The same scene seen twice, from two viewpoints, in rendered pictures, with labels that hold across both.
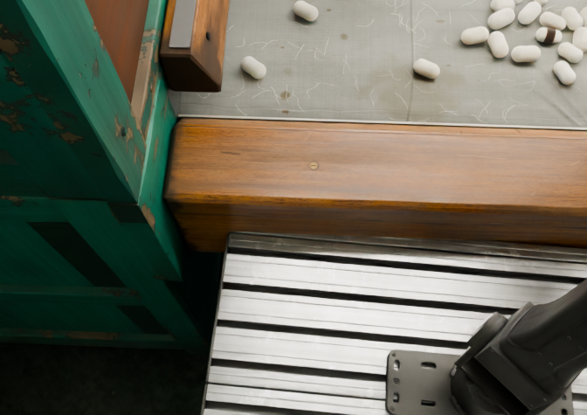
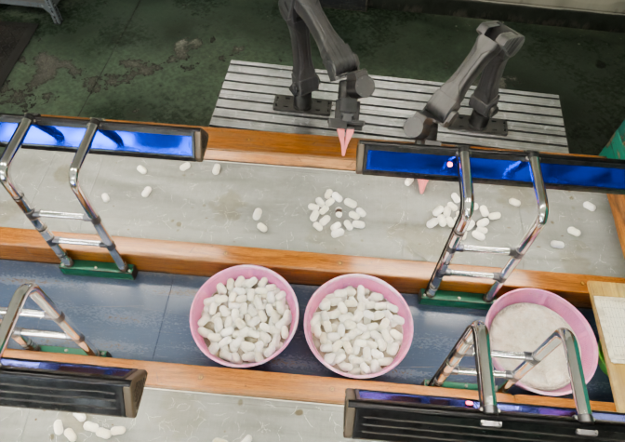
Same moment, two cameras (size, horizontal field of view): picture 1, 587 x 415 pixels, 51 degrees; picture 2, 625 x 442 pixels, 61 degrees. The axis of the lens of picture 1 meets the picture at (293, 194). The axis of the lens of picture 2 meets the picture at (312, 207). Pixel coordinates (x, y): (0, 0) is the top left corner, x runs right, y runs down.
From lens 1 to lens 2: 1.66 m
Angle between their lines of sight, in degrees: 59
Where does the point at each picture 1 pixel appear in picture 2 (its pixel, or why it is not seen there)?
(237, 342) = (558, 140)
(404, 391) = (501, 124)
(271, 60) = (581, 212)
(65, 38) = not seen: outside the picture
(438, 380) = (491, 126)
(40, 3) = not seen: outside the picture
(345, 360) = (521, 134)
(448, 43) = (504, 217)
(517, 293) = not seen: hidden behind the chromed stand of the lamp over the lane
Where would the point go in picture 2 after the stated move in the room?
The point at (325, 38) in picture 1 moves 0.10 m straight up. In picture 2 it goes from (560, 221) to (575, 201)
